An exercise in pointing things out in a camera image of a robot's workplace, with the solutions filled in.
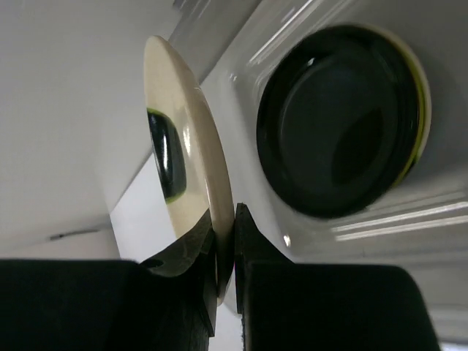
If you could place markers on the lime green plate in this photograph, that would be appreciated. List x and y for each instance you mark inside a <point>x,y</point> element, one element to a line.
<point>416,128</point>

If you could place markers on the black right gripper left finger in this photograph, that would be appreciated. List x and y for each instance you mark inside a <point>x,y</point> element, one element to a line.
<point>167,302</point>

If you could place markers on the cream plate with green patch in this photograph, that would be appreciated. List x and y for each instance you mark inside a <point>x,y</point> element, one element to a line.
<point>422,83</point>

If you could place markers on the clear plastic bin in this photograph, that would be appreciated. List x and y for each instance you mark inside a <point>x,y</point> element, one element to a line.
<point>419,225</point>

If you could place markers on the black glossy plate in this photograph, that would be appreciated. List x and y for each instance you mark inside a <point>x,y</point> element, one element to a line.
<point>332,120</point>

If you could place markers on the cream plate with black patch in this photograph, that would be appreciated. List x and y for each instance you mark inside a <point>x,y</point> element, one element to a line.
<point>188,152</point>

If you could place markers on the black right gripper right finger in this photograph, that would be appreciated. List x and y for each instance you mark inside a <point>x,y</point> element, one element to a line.
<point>295,306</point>

